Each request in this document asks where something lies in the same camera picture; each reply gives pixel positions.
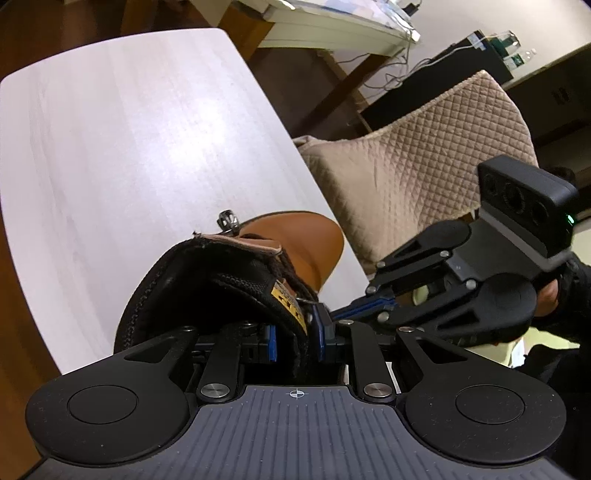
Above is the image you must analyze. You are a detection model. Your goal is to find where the tan leather boot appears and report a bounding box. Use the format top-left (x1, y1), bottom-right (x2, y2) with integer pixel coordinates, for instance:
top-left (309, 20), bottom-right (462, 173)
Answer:
top-left (113, 211), bottom-right (345, 380)

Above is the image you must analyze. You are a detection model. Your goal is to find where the person's right forearm sleeve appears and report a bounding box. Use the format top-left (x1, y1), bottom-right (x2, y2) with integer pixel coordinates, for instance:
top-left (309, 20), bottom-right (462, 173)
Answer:
top-left (518, 256), bottom-right (590, 479)

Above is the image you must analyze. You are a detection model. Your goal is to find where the person's right hand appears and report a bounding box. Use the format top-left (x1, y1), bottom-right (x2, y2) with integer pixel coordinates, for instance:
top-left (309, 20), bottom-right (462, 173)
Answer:
top-left (534, 280), bottom-right (559, 317)

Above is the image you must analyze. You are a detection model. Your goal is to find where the white dining table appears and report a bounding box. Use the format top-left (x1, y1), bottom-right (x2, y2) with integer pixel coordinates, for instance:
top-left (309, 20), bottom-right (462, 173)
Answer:
top-left (236, 1), bottom-right (421, 57)

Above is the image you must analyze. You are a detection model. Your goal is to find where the black desk with cables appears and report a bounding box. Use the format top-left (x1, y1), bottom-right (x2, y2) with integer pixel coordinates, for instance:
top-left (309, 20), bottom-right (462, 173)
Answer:
top-left (361, 30), bottom-right (536, 131)

